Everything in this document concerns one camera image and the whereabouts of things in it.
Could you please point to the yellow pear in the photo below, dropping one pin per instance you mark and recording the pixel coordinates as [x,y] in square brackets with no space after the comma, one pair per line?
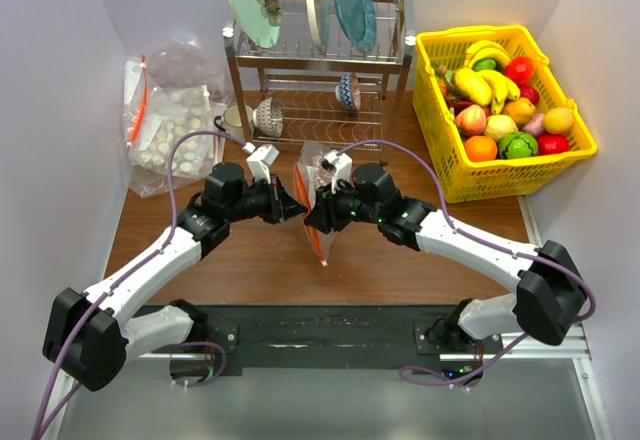
[499,126]

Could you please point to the zip bag with white pieces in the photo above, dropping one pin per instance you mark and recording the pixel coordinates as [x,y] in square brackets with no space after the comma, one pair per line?
[155,119]

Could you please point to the aluminium frame rail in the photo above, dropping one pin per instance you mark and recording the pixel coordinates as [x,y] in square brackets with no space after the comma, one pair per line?
[533,392]

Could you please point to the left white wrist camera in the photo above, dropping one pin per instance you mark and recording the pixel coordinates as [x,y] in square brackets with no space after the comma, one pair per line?
[260,159]

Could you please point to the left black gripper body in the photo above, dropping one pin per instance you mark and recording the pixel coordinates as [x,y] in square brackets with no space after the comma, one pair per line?
[263,201]

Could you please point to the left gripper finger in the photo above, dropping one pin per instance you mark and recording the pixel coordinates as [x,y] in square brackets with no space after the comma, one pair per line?
[290,208]
[284,199]

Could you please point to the grey patterned bowl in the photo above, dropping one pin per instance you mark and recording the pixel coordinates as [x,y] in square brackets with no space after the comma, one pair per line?
[268,117]

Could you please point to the yellow mango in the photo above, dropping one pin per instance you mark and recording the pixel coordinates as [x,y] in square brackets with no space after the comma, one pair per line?
[520,111]

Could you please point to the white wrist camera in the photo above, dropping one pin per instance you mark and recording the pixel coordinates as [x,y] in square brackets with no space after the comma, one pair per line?
[260,159]
[339,165]

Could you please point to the metal dish rack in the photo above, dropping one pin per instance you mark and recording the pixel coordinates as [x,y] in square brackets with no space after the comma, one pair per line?
[305,80]

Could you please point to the green lime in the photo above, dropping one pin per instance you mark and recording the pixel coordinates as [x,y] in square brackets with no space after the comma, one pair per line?
[485,64]

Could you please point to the pink yellow peach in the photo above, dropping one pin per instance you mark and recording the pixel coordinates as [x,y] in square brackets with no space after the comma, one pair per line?
[471,121]

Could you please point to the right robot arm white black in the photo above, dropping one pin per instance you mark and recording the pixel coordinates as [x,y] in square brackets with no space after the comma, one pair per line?
[543,299]

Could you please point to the red tomato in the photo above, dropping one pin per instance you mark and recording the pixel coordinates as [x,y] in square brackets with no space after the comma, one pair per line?
[520,70]

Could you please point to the blue patterned bowl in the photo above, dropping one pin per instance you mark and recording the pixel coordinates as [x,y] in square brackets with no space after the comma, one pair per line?
[347,92]

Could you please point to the clear orange-zipper zip bag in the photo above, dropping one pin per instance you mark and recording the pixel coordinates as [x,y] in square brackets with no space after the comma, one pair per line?
[309,175]

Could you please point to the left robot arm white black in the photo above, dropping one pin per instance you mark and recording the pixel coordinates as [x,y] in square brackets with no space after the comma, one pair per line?
[91,335]

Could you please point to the mint green floral plate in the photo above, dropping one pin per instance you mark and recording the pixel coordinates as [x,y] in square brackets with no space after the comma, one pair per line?
[260,20]

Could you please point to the yellow plastic basket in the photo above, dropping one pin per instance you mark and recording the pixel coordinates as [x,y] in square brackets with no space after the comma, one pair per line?
[437,102]

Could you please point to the orange fruit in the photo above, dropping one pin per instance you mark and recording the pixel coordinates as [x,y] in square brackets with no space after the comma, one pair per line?
[481,148]

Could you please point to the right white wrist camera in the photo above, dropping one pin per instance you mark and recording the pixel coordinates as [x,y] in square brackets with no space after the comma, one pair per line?
[339,165]

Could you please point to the purple sweet potato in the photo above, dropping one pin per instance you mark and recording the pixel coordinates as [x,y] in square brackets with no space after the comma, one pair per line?
[535,126]

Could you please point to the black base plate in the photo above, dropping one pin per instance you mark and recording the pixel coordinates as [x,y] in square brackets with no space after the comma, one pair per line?
[379,337]

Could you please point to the red small apple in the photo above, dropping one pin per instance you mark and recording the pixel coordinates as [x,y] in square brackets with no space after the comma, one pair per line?
[530,93]

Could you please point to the teal blue plate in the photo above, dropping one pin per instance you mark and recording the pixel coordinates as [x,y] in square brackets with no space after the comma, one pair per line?
[357,19]

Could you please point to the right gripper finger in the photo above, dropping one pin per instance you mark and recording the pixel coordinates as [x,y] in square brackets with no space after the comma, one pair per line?
[318,219]
[323,198]

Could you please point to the yellow banana bunch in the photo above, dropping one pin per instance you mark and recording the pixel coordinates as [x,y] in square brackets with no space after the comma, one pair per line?
[489,88]

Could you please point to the cream enamel mug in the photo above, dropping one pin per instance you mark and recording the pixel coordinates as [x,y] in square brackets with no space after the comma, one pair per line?
[230,124]

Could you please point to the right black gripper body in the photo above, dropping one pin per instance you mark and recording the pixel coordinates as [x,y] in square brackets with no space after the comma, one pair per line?
[344,207]

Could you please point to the yellow lemon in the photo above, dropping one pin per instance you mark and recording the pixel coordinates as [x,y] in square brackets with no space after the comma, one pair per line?
[559,120]

